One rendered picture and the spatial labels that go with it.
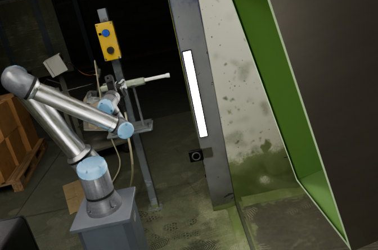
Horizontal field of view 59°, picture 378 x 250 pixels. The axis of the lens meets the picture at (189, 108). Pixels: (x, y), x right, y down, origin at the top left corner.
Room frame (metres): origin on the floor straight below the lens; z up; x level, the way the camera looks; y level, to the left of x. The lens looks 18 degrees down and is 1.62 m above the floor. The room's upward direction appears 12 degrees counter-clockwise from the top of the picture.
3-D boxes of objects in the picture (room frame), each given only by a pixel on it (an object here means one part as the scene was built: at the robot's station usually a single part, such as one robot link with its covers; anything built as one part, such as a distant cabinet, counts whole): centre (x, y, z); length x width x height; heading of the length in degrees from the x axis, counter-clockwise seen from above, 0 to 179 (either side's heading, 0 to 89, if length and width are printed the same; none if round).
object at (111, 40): (2.41, 0.45, 1.42); 0.12 x 0.06 x 0.26; 90
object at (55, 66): (3.86, 1.16, 0.64); 0.73 x 0.50 x 1.27; 104
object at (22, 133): (4.25, 2.25, 0.33); 0.38 x 0.29 x 0.36; 7
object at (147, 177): (2.47, 0.45, 0.82); 0.06 x 0.06 x 1.64; 0
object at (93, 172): (1.60, 0.56, 0.83); 0.17 x 0.15 x 0.18; 23
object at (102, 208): (1.59, 0.55, 0.69); 0.19 x 0.19 x 0.10
